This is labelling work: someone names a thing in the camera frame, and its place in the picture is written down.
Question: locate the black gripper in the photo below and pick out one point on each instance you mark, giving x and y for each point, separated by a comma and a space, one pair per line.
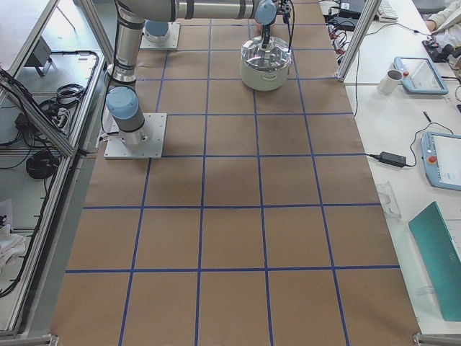
266, 30

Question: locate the glass pot lid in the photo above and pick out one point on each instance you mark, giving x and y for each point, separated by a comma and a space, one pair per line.
275, 56

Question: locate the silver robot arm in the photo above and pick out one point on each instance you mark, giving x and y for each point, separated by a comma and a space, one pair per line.
223, 94
156, 32

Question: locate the mint green cooking pot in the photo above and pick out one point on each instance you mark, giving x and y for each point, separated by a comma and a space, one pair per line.
263, 81

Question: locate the black electronics box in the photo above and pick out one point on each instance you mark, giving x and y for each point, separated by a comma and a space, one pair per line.
341, 23

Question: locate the white mug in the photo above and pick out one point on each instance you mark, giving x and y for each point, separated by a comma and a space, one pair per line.
390, 81

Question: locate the far teach pendant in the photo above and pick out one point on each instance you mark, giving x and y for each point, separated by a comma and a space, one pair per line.
420, 76

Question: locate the teach pendant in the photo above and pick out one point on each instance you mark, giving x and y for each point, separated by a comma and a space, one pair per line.
441, 159
420, 76

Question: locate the black pen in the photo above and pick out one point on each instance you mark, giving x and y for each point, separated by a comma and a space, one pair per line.
427, 116

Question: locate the black power brick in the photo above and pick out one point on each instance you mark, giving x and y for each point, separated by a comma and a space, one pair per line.
390, 159

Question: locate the near teach pendant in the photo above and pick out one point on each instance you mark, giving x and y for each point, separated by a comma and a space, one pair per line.
441, 159

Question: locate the clear acrylic stand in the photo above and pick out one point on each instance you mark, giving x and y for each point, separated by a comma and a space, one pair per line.
388, 201

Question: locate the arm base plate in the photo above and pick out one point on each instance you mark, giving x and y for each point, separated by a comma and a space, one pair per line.
170, 44
147, 142

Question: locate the aluminium frame post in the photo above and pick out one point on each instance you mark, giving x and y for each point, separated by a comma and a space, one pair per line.
365, 20

